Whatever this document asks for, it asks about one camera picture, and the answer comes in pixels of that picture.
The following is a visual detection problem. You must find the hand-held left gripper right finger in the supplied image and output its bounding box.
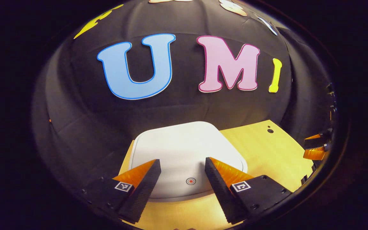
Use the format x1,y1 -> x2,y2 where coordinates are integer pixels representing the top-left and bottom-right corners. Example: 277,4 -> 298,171
205,157 -> 292,225

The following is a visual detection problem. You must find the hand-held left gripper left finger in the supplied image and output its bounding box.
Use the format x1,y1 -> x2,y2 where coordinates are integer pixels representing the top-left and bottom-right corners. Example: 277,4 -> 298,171
82,159 -> 162,225

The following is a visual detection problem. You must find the white desktop garbage bin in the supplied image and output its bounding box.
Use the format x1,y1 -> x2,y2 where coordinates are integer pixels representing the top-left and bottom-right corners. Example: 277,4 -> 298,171
130,121 -> 248,202

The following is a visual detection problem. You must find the wooden desktop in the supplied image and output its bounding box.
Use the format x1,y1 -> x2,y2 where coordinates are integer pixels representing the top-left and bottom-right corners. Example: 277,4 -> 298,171
119,120 -> 315,230

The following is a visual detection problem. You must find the black backdrop cloth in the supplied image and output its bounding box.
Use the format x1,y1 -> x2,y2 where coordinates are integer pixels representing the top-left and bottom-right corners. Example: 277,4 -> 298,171
32,0 -> 336,192

